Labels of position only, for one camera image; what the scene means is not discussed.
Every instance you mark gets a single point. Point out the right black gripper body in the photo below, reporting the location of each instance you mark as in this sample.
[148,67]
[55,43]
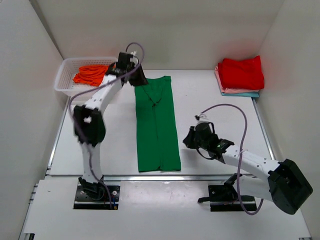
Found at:
[202,145]

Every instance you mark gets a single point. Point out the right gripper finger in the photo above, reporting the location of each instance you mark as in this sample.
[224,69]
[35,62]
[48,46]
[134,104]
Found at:
[192,131]
[190,142]

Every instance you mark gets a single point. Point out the green t shirt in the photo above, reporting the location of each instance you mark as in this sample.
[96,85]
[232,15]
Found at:
[156,133]

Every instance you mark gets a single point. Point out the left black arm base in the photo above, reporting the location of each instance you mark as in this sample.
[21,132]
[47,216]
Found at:
[92,196]

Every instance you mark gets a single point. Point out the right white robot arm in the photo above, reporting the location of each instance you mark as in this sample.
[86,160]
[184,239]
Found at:
[280,182]

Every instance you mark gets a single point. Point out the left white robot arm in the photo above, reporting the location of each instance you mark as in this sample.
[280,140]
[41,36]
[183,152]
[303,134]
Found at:
[88,121]

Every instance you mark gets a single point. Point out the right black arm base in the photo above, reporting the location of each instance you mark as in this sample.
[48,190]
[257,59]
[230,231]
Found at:
[224,198]

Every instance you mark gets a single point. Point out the orange t shirt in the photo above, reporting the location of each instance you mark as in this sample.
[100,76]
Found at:
[91,75]

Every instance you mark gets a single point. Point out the pink folded t shirt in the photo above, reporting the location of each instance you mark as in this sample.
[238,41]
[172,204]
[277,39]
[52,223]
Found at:
[229,90]

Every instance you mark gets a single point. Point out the white plastic basket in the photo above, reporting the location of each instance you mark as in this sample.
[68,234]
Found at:
[70,67]

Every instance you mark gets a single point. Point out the light blue folded t shirt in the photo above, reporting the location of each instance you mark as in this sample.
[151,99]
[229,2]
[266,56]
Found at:
[244,94]

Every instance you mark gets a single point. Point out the red folded t shirt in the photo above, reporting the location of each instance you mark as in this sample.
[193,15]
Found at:
[241,74]

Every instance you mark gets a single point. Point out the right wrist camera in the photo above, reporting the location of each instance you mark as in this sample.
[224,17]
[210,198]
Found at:
[201,118]

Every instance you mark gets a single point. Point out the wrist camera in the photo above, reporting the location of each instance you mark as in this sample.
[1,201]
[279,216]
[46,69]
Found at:
[201,118]
[134,57]

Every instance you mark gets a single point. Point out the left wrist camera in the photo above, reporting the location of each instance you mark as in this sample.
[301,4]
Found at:
[134,57]

